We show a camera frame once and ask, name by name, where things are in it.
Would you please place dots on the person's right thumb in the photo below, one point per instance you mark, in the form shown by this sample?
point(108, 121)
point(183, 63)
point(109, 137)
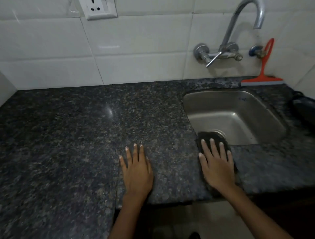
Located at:
point(203, 162)

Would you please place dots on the metal sink drain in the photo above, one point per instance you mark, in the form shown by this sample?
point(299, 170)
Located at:
point(219, 133)

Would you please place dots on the orange squeegee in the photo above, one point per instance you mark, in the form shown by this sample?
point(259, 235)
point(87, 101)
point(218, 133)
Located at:
point(263, 73)

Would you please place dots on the black scrubbing cloth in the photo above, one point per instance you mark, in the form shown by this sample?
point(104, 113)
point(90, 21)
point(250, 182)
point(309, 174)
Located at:
point(205, 136)

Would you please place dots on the person's left little finger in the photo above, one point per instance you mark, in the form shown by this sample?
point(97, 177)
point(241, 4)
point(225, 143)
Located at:
point(122, 162)

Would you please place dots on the chrome wall faucet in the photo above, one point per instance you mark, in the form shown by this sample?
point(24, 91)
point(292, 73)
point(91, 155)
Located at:
point(231, 27)

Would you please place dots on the person's left hand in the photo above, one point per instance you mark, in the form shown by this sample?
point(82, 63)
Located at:
point(137, 176)

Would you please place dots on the stainless steel sink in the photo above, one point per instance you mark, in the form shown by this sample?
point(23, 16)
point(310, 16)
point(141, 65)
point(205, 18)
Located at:
point(236, 115)

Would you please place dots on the person's right forearm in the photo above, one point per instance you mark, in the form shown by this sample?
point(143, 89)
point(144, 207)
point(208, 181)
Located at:
point(253, 213)

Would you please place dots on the black bottle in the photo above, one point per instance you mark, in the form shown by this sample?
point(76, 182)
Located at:
point(305, 108)

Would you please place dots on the person's right middle finger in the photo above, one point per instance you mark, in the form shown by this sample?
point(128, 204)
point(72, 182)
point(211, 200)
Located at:
point(214, 147)

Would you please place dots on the person's left forearm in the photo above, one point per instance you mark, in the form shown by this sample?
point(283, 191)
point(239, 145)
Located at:
point(128, 216)

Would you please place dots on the white wall socket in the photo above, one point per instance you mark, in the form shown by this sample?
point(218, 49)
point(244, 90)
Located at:
point(98, 9)

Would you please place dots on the person's left middle finger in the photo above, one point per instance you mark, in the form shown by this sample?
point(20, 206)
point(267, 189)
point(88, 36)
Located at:
point(136, 154)

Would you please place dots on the person's left thumb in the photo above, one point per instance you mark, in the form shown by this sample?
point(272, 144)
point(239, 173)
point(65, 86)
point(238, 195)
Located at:
point(149, 166)

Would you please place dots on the person's right hand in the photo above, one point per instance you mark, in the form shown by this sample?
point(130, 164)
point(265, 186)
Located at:
point(217, 171)

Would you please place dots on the person's right little finger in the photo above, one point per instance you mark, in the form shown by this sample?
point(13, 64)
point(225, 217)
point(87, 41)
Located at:
point(230, 157)

